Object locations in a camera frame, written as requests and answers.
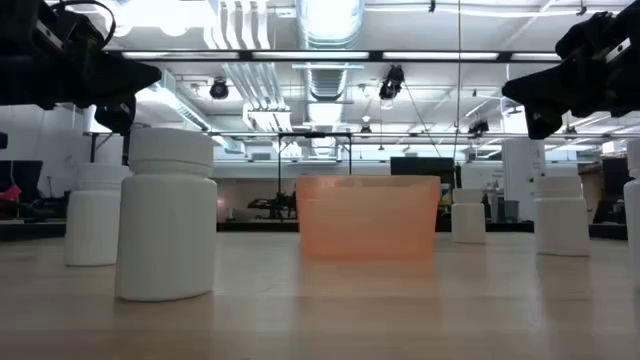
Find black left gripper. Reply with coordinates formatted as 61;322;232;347
42;0;163;109

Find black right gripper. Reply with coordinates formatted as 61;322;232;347
501;9;627;119

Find white plastic pill bottle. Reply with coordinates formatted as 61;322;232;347
532;175;591;257
114;127;219;303
450;188;487;245
622;137;640;301
63;162;132;267

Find translucent orange plastic basket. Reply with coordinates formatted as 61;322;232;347
294;174;442;261

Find black hanging ceiling lamp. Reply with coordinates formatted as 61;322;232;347
378;64;406;101
467;118;490;139
208;77;230;101

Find white square pillar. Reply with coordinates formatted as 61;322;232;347
501;138;547;222

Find black flat monitor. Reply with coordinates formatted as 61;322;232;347
601;157;627;197
389;156;455;177
0;159;44;201

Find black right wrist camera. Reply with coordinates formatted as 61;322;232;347
524;102;570;141

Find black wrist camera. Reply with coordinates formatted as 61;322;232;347
93;94;138;136
524;102;570;141

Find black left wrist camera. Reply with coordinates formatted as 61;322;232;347
93;94;138;136

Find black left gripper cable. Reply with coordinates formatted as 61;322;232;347
47;0;118;51

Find silver round ceiling duct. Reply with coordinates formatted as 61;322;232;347
294;0;367;101

